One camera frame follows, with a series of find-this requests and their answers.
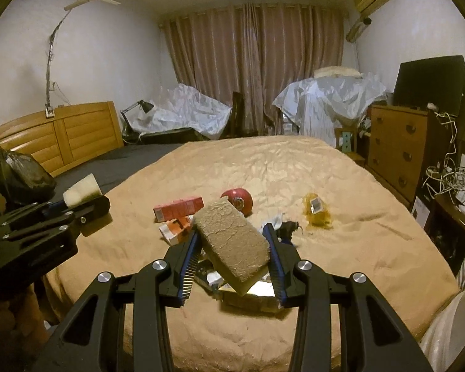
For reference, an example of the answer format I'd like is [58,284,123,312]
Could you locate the clear plastic dust cover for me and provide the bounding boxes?
[272,73,388,136]
[137,83,233,142]

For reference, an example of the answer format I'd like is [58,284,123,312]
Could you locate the beige pipe cover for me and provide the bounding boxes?
[346,15,373,43]

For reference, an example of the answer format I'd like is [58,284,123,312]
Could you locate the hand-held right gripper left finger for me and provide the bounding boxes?
[31,229,202,372]

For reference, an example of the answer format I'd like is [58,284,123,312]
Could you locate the dark grey bed sheet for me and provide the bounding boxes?
[52,143,187,195]

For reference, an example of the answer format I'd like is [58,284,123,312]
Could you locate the wooden chest of drawers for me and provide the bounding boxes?
[366,104,429,208]

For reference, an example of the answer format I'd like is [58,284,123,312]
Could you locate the tangle of white cables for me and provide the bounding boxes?
[422,103,465,207]

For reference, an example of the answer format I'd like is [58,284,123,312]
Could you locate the wall cable conduit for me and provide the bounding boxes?
[44,8,72,109]

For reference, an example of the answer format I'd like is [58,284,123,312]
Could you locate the small wooden chair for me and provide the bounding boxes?
[335,127,367,167]

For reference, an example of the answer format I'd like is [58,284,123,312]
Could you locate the red apple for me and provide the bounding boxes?
[221,188,253,218]

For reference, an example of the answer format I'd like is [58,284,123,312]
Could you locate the white pillow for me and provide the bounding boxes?
[313,66,363,80]

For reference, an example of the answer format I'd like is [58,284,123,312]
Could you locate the black television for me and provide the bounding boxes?
[393,55,465,117]

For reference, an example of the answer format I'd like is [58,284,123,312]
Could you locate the white foam block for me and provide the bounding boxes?
[63,174,102,208]

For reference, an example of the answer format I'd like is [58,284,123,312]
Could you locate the red carton box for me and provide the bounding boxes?
[153,197,205,221]

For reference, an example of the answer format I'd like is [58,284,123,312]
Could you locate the pink curtains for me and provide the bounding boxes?
[159,3,347,138]

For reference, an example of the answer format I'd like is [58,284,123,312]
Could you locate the white cardboard box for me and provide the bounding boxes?
[412,197,431,230]

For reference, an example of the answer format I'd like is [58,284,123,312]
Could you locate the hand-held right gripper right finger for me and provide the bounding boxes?
[261,223,435,372]

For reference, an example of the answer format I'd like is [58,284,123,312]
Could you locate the black plastic bag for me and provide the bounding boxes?
[0,145,57,206]

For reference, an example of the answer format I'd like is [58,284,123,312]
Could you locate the black desk lamp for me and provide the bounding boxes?
[120,100,156,141]

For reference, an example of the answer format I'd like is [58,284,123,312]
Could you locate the white and orange carton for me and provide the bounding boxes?
[159,215,197,246]

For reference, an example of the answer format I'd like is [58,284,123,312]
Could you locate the dark crumpled wrapper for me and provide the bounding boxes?
[256,213,305,241]

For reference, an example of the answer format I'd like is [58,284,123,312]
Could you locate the yellow plastic wrapper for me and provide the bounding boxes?
[302,193,333,228]

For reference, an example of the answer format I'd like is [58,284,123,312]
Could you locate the brown scouring sponge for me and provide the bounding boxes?
[194,197,272,297]

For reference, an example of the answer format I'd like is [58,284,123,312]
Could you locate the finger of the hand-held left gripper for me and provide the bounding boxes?
[64,196,111,228]
[2,201,68,226]

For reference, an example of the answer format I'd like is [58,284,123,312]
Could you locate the wooden headboard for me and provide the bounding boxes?
[0,101,125,179]

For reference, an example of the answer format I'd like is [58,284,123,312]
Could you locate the tan cardboard piece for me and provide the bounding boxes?
[221,279,281,314]

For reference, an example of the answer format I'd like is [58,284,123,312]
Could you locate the person's left hand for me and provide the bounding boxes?
[0,279,50,343]

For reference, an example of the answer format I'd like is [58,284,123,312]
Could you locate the dark wooden cabinet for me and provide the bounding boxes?
[411,192,465,276]

